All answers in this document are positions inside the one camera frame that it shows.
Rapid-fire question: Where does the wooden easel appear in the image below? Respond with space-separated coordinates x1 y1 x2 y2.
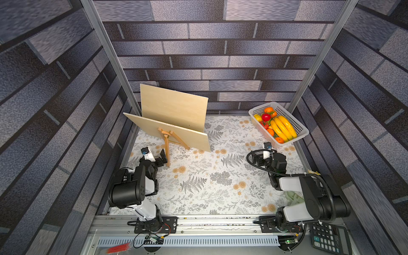
158 128 190 167

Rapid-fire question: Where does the white plastic basket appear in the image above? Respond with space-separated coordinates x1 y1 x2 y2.
249 102 309 149

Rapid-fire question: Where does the plywood board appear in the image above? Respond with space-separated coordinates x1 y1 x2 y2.
123 113 211 152
140 84 208 132

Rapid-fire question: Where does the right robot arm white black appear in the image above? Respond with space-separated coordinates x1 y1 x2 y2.
246 149 351 231

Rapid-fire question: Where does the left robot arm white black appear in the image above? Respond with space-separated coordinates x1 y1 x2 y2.
108 147 168 233

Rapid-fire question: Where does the orange fruit bottom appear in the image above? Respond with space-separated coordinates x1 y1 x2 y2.
267 129 284 143

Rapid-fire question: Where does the orange fruit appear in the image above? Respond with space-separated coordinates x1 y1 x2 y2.
267 129 284 143
264 107 277 118

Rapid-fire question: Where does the yellow banana bunch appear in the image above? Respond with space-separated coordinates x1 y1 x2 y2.
270 115 298 143

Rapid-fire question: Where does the yellow snack packet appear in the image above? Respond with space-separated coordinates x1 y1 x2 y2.
308 170 321 175

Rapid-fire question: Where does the red strawberry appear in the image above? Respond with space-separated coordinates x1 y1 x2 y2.
259 121 269 130

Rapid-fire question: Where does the green clear plastic bag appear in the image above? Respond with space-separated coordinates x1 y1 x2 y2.
284 191 305 206

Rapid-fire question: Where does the floral table mat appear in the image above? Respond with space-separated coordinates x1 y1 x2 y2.
105 114 319 216

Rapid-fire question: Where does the red apple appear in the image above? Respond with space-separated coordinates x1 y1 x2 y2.
261 113 272 122

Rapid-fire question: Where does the yellow lemon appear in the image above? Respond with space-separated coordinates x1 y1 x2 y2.
254 114 262 122

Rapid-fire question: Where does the orange fruit top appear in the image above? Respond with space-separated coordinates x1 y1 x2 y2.
264 107 277 118

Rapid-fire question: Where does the red object on floor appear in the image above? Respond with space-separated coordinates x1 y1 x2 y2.
106 243 130 255

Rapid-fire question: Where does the black calculator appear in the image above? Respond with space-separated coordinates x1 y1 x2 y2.
310 223 353 255

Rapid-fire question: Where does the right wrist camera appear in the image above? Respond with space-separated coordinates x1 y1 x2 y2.
262 142 273 159

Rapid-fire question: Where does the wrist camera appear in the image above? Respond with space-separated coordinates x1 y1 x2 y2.
141 147 156 162
262 142 273 159

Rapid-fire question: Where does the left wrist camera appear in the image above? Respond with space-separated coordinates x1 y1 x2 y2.
141 147 156 162

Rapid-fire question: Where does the black corrugated cable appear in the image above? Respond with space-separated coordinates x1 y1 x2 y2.
246 149 337 251

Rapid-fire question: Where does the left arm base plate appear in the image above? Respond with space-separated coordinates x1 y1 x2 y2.
134 216 179 234

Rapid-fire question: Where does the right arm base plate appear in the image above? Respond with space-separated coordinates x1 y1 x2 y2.
253 216 303 234

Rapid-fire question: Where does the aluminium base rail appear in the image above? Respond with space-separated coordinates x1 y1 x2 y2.
84 215 300 252

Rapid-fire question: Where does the left aluminium frame post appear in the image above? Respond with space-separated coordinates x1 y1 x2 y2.
80 0 141 116

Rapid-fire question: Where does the aluminium frame post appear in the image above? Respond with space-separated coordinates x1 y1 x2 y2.
80 0 141 116
284 0 360 120

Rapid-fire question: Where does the right aluminium frame post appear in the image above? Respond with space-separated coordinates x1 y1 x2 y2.
284 0 360 120

